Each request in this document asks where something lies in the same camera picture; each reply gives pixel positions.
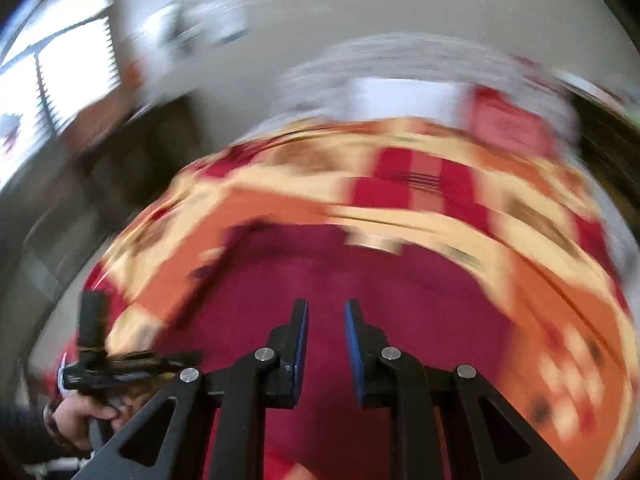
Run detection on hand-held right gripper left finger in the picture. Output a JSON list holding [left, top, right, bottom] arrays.
[[85, 298, 309, 480]]

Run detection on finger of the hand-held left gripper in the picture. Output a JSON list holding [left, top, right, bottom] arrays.
[[106, 351, 203, 368]]

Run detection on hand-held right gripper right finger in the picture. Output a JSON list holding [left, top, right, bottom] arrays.
[[345, 298, 576, 480]]

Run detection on maroon sweater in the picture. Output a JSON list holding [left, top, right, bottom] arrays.
[[150, 220, 516, 480]]

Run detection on person's left forearm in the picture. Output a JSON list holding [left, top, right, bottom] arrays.
[[0, 402, 66, 466]]

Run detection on person's left hand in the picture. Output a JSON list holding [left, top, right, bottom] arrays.
[[44, 391, 151, 453]]

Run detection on dark wooden side cabinet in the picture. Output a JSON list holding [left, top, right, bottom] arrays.
[[0, 95, 201, 286]]

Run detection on orange red printed blanket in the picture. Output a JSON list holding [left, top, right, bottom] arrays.
[[65, 115, 633, 480]]

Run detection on white pillow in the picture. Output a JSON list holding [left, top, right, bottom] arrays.
[[350, 77, 476, 123]]

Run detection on red heart cushion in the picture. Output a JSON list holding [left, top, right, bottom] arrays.
[[470, 85, 561, 161]]

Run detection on window with blinds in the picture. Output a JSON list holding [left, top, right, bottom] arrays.
[[0, 0, 126, 186]]

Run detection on grey floral pillows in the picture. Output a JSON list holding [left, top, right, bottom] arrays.
[[272, 32, 581, 146]]

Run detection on white wall poster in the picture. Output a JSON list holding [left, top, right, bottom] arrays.
[[165, 0, 251, 56]]

